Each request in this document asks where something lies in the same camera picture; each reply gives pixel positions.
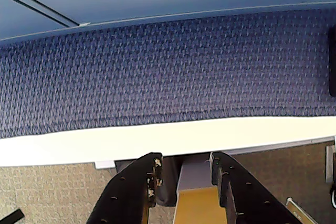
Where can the white upright bracket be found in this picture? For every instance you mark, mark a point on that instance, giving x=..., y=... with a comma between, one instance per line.
x=330, y=163

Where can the black bar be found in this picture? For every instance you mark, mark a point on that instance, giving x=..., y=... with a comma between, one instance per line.
x=10, y=217

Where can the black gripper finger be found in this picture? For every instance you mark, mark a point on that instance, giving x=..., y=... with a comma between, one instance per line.
x=244, y=195
x=126, y=192

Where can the grey and yellow post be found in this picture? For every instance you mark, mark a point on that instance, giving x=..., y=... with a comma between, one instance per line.
x=195, y=197

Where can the small white table bracket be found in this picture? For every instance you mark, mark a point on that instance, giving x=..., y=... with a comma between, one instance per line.
x=105, y=165

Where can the blue woven mat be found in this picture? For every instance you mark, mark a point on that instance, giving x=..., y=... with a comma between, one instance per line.
x=168, y=72

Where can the blue smooth panel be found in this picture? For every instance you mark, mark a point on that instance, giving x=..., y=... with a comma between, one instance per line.
x=183, y=3

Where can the silver metal bracket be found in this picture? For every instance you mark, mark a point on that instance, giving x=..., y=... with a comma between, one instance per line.
x=299, y=211

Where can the black box-shaped object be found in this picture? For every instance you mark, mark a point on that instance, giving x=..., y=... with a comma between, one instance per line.
x=333, y=61

